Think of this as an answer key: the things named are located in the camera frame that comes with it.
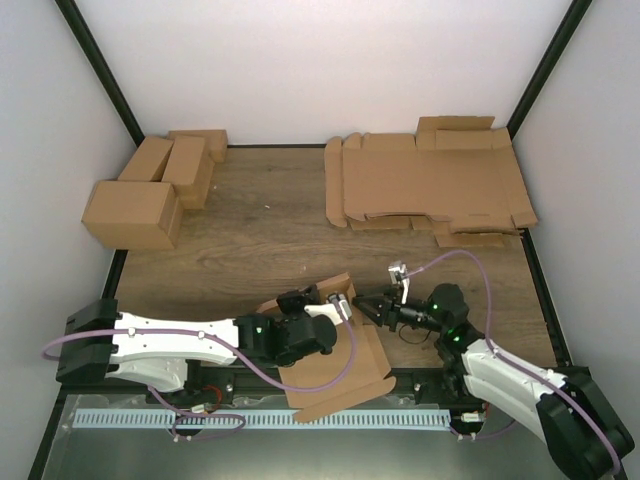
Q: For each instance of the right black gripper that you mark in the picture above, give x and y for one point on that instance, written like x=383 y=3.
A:
x=385 y=302

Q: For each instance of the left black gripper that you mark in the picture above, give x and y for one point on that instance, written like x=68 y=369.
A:
x=287 y=300

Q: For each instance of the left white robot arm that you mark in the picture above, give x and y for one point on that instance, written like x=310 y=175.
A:
x=100 y=341

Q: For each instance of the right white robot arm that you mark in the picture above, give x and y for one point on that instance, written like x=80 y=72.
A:
x=568 y=413

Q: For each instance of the folded cardboard box middle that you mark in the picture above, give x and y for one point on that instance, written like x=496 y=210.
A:
x=189 y=170

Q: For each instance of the small cardboard box rear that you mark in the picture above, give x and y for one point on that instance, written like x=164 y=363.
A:
x=216 y=141

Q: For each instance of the large folded cardboard box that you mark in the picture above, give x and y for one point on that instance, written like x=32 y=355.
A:
x=128 y=215

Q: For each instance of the folded cardboard box back left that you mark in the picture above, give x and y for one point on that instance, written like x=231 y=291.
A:
x=149 y=161

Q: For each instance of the stack of flat cardboard blanks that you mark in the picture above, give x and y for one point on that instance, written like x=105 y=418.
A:
x=455 y=176

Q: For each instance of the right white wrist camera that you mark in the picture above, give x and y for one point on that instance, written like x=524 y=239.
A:
x=400 y=281

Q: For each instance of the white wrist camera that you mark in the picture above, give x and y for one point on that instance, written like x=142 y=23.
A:
x=400 y=281
x=337 y=309

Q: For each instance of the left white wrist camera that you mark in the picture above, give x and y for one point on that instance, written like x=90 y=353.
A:
x=337 y=309

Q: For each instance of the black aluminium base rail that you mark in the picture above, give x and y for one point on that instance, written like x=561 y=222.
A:
x=427 y=384

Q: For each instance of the black frame post left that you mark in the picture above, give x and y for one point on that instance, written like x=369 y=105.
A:
x=93 y=53

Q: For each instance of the black frame post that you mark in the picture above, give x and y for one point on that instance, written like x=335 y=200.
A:
x=552 y=54
x=93 y=53

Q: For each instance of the black frame post right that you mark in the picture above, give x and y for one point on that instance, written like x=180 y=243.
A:
x=552 y=54

